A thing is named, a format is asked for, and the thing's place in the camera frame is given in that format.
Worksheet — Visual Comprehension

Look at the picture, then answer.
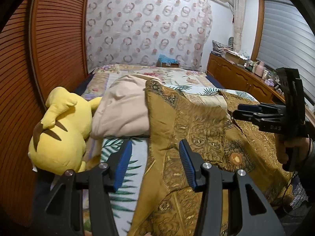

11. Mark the palm leaf bed sheet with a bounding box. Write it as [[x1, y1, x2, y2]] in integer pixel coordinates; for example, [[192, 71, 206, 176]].
[[83, 84, 257, 235]]

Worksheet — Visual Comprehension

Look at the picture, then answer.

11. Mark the cream tied window curtain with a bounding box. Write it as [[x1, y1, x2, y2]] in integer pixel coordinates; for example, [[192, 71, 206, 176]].
[[233, 0, 246, 52]]

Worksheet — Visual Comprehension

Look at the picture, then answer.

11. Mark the beige folded cloth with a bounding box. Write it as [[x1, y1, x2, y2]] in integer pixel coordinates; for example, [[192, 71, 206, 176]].
[[91, 74, 162, 139]]

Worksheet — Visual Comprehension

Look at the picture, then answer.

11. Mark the floral bed quilt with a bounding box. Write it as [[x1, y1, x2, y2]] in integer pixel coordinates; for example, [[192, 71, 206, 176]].
[[81, 65, 214, 100]]

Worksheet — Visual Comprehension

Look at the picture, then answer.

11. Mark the cardboard box on cabinet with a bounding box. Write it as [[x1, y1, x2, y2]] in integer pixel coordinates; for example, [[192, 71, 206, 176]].
[[225, 50, 248, 65]]

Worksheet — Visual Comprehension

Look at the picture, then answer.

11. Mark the grey window blind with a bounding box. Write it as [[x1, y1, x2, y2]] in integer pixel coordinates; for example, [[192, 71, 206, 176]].
[[257, 0, 314, 102]]

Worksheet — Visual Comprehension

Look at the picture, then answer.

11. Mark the circle patterned wall curtain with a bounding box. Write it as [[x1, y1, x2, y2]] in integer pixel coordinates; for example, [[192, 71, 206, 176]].
[[86, 0, 212, 71]]

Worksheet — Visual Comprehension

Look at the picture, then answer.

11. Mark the blue item on box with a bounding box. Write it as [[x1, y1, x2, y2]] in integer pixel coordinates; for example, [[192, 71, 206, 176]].
[[157, 54, 179, 68]]

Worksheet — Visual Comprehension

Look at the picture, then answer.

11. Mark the gold patterned brown garment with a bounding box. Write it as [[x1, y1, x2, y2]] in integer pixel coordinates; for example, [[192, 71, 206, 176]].
[[129, 80, 292, 235]]

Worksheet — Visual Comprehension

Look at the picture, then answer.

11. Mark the pink thermos jug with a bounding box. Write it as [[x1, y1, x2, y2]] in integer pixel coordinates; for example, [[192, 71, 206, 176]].
[[255, 61, 265, 77]]

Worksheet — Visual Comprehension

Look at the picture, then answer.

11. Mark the patterned cushion on cabinet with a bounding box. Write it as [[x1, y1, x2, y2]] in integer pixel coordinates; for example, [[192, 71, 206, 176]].
[[212, 40, 233, 55]]

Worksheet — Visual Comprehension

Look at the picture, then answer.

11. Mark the wooden side cabinet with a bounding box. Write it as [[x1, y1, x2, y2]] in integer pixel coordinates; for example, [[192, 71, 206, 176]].
[[206, 52, 315, 126]]

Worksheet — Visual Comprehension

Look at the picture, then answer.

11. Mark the person's right hand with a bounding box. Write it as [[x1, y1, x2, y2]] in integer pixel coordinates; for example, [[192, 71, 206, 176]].
[[275, 134, 312, 164]]

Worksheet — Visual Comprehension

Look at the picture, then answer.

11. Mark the yellow pikachu plush toy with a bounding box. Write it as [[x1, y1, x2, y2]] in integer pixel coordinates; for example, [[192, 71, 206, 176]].
[[28, 87, 101, 175]]

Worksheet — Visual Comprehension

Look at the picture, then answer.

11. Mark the navy blue mattress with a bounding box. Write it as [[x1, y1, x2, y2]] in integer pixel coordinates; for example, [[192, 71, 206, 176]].
[[206, 74, 224, 89]]

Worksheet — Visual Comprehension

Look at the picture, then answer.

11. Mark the purple small container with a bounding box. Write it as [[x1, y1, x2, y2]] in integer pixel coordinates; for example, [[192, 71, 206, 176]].
[[264, 78, 274, 87]]

